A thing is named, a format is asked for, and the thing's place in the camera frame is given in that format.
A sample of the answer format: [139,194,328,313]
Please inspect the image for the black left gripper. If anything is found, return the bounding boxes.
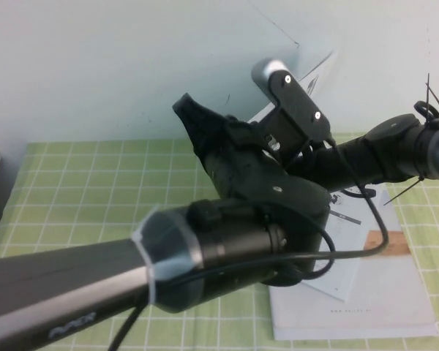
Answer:
[171,93,332,217]

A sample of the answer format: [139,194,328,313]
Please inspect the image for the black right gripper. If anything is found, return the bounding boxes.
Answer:
[288,135,371,192]

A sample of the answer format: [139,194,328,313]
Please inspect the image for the AgileX robot brochure book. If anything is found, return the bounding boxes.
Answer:
[247,47,439,330]

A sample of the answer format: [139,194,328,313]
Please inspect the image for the black zip tie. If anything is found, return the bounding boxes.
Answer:
[425,72,439,120]
[383,176,427,205]

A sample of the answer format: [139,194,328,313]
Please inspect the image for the green checked tablecloth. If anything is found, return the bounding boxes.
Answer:
[0,131,439,351]

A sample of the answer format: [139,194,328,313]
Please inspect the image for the translucent white tape wrap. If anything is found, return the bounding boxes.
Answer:
[131,206,206,306]

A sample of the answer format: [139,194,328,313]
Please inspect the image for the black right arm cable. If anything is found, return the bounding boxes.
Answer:
[413,100,439,121]
[342,182,376,201]

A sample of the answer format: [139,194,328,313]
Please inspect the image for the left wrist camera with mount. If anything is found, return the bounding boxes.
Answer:
[251,57,332,158]

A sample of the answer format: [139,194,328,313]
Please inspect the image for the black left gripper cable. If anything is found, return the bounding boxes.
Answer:
[303,214,337,284]

